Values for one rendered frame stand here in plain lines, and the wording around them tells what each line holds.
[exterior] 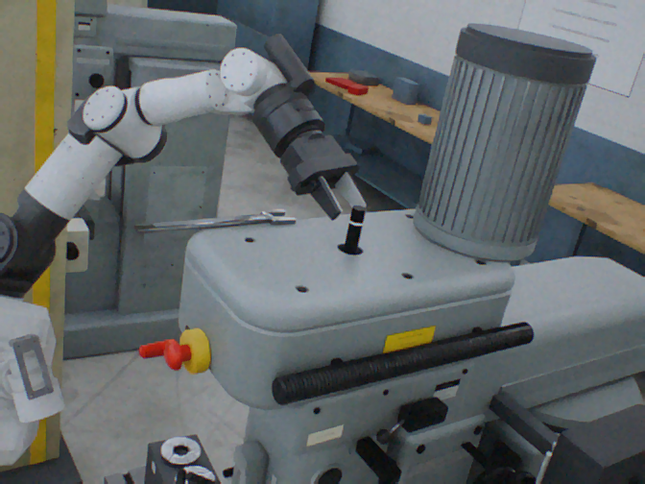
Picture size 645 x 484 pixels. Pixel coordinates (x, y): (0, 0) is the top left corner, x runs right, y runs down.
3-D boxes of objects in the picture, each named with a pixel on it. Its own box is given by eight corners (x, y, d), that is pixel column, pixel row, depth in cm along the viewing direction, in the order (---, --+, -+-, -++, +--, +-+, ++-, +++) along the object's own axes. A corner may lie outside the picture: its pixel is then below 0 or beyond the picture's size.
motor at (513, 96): (470, 269, 106) (535, 49, 93) (389, 213, 120) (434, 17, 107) (559, 254, 117) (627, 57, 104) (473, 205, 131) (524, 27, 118)
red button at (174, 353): (171, 377, 94) (174, 351, 93) (159, 360, 97) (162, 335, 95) (194, 373, 96) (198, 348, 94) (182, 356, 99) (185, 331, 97)
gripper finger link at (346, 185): (368, 204, 104) (345, 170, 106) (355, 217, 106) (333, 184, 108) (374, 202, 105) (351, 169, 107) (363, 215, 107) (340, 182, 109)
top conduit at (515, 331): (282, 412, 87) (287, 388, 85) (266, 392, 90) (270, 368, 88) (531, 348, 112) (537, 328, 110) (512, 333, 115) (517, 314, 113)
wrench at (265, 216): (140, 237, 96) (141, 231, 95) (131, 226, 99) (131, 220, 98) (295, 224, 109) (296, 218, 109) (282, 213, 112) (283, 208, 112)
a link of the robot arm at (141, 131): (226, 92, 121) (136, 112, 129) (191, 57, 113) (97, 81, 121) (218, 147, 117) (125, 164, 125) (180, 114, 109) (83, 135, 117)
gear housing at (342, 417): (292, 465, 99) (303, 406, 95) (216, 366, 117) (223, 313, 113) (465, 411, 118) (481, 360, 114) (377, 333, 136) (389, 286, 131)
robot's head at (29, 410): (5, 422, 110) (33, 423, 104) (-14, 358, 109) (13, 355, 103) (44, 405, 115) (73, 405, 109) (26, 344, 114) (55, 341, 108)
